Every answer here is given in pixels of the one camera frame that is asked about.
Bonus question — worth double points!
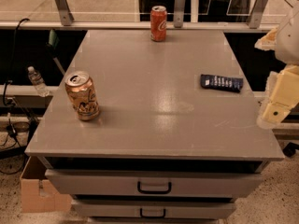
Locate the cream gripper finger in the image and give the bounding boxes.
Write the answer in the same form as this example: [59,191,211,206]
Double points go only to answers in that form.
[256,98,292,129]
[254,28,278,51]

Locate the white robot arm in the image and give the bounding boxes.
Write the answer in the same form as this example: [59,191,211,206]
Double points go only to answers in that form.
[254,4,299,129]

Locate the red coke can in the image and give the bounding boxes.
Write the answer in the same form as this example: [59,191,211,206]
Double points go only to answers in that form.
[150,6,167,42]

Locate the gold lacroix can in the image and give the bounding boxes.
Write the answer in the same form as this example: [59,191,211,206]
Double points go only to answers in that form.
[65,71,100,121]

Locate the grey middle drawer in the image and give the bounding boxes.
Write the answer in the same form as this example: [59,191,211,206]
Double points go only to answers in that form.
[72,200,235,219]

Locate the grey drawer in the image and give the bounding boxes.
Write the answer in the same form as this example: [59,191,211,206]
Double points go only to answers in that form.
[72,200,235,219]
[46,169,263,198]

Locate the grey top drawer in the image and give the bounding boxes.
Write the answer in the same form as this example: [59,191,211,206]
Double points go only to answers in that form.
[46,169,263,198]

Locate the clear plastic water bottle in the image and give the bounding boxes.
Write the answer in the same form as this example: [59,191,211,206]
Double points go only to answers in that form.
[27,66,50,97]

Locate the brown cardboard box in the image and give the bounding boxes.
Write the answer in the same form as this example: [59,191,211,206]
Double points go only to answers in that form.
[20,157,72,213]

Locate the middle metal bracket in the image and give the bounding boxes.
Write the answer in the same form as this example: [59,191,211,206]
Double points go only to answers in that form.
[173,0,185,28]

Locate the left metal bracket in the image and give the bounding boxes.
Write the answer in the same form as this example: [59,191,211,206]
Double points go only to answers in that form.
[54,0,74,26]

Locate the green handled tool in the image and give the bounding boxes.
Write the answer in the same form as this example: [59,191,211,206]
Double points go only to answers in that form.
[46,29,65,75]

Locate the black cable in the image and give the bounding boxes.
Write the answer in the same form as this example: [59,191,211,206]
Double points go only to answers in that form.
[0,17,37,175]

